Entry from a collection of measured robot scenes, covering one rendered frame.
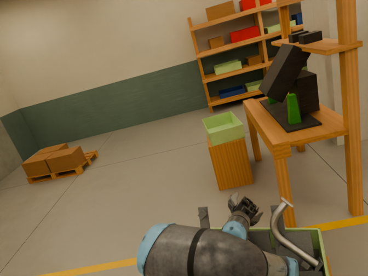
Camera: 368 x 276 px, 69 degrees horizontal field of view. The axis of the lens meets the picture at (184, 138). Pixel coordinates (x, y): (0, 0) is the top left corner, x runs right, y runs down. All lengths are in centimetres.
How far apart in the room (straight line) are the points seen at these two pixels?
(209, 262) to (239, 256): 6
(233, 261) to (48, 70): 760
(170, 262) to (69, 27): 720
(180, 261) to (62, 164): 519
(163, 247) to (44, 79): 759
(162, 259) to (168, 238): 4
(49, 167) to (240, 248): 547
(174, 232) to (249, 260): 15
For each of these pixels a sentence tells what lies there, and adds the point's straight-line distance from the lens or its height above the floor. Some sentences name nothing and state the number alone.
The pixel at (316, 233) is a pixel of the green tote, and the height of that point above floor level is 94.
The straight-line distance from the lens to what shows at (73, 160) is 552.
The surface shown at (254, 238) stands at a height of 101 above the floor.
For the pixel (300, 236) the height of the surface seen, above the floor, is 101.
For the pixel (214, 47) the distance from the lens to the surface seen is 641.
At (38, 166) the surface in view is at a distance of 598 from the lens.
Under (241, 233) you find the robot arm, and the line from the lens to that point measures 88.
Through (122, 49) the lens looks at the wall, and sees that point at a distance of 715.
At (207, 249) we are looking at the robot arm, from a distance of 53.
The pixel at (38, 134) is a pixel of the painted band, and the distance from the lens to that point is 861.
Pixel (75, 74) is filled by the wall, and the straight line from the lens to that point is 764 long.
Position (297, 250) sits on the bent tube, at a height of 100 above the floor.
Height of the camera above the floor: 192
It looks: 20 degrees down
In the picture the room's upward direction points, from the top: 16 degrees counter-clockwise
